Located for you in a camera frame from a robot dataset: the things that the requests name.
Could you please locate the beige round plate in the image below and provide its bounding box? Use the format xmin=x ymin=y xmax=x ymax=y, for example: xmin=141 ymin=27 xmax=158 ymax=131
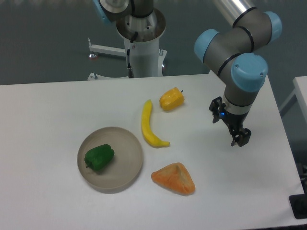
xmin=77 ymin=127 xmax=143 ymax=193

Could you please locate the orange triangular bread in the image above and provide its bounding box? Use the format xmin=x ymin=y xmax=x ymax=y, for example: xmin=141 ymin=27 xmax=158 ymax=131
xmin=151 ymin=162 xmax=196 ymax=196

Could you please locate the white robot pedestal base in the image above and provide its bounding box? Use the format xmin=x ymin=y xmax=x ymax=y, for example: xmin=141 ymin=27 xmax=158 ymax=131
xmin=88 ymin=8 xmax=167 ymax=78

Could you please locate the black clamp at table edge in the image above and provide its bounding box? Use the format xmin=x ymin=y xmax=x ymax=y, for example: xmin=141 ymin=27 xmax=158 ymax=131
xmin=288 ymin=162 xmax=307 ymax=219

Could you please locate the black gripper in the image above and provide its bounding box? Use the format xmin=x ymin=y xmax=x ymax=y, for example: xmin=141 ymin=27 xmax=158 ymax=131
xmin=209 ymin=96 xmax=251 ymax=147

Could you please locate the white side table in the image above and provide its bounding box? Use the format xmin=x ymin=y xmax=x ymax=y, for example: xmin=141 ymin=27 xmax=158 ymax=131
xmin=279 ymin=76 xmax=307 ymax=120

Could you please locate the yellow banana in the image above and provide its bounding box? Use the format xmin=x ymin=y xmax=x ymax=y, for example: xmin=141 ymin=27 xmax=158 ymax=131
xmin=141 ymin=99 xmax=170 ymax=148

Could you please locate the black cable on pedestal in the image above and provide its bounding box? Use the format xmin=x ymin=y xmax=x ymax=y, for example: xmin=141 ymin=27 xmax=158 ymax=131
xmin=127 ymin=31 xmax=139 ymax=79

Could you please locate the green bell pepper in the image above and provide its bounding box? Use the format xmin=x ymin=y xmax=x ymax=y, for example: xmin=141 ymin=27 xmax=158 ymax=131
xmin=84 ymin=144 xmax=115 ymax=171

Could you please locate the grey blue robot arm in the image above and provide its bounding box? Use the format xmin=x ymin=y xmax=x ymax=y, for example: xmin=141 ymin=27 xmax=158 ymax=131
xmin=94 ymin=0 xmax=282 ymax=146

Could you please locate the yellow bell pepper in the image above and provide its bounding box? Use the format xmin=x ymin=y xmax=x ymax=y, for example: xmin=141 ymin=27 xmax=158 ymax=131
xmin=159 ymin=87 xmax=185 ymax=111

